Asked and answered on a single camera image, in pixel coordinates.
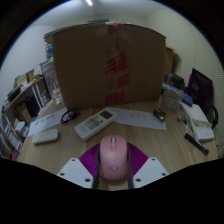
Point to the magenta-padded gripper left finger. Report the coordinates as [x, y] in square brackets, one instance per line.
[71, 171]

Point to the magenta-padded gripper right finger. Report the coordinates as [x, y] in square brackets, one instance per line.
[151, 171]

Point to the pink computer mouse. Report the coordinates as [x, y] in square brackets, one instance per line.
[113, 160]

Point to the flat white rectangular device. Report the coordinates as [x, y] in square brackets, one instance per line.
[45, 136]

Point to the white remote control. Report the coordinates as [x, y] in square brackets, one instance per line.
[95, 124]

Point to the black marker pen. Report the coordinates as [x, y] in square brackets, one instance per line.
[196, 143]

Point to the black eyeglasses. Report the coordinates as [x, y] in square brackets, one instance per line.
[63, 118]

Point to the small black clip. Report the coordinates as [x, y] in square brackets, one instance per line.
[159, 114]

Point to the white book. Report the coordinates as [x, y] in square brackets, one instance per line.
[200, 121]

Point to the cluttered shelf unit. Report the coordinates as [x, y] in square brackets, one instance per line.
[11, 133]

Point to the clear plastic container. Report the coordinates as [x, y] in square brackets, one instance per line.
[170, 99]

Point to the black bin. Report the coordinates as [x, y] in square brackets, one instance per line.
[32, 106]

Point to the brown cardboard box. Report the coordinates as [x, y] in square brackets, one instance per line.
[22, 112]

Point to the blue book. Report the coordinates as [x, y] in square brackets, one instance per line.
[186, 98]

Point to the clear plastic jug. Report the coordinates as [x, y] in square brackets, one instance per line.
[51, 80]

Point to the black bag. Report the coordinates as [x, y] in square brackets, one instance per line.
[175, 80]

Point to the black monitor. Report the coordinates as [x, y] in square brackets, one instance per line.
[200, 90]

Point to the large taped cardboard box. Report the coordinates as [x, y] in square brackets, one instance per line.
[86, 66]

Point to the upright open cardboard box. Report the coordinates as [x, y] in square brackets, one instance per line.
[170, 60]

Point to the blue and white cabinet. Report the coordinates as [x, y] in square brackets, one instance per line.
[49, 53]

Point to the ceiling light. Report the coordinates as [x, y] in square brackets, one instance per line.
[89, 2]

